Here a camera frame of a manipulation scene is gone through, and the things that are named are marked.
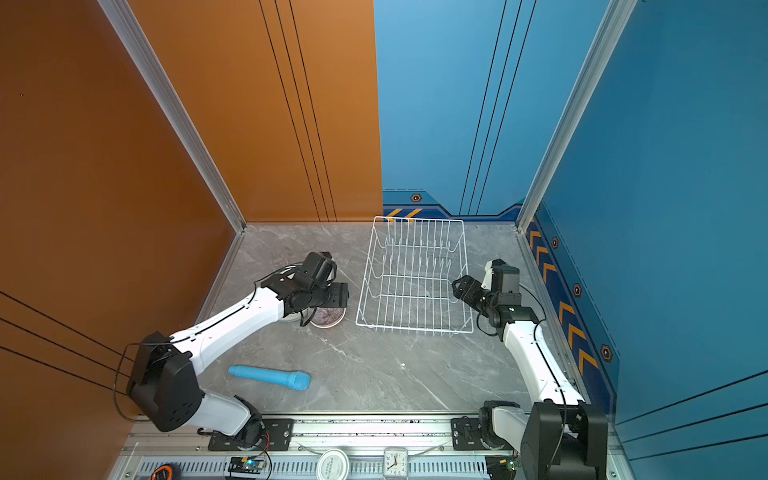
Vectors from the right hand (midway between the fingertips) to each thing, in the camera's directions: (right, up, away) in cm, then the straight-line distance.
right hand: (460, 287), depth 85 cm
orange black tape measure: (-70, -39, -18) cm, 82 cm away
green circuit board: (-54, -41, -14) cm, 69 cm away
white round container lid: (-32, -36, -20) cm, 52 cm away
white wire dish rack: (-14, 0, +15) cm, 20 cm away
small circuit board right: (+7, -41, -15) cm, 44 cm away
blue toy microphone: (-45, -24, -6) cm, 51 cm away
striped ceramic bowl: (-40, -10, +7) cm, 42 cm away
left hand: (-35, -1, +1) cm, 35 cm away
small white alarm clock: (-19, -39, -16) cm, 46 cm away
